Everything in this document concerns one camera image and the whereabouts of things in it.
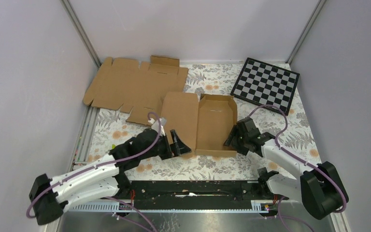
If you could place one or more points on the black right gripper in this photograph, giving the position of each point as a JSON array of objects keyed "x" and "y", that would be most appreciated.
[{"x": 241, "y": 150}]

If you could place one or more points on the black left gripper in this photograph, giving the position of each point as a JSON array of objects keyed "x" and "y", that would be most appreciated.
[{"x": 176, "y": 149}]

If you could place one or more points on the cardboard box sheet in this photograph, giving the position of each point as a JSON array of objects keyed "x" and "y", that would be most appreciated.
[{"x": 202, "y": 122}]

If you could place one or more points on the black white checkerboard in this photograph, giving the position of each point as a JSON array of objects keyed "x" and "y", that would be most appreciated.
[{"x": 261, "y": 83}]

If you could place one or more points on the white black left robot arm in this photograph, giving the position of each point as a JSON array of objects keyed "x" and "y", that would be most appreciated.
[{"x": 51, "y": 197}]

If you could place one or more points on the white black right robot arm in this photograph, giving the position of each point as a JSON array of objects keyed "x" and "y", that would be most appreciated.
[{"x": 317, "y": 186}]

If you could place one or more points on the lower flat cardboard sheet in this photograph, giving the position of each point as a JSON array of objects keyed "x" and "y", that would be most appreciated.
[{"x": 135, "y": 87}]

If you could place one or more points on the black base rail bar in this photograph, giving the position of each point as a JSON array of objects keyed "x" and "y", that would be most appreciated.
[{"x": 196, "y": 195}]

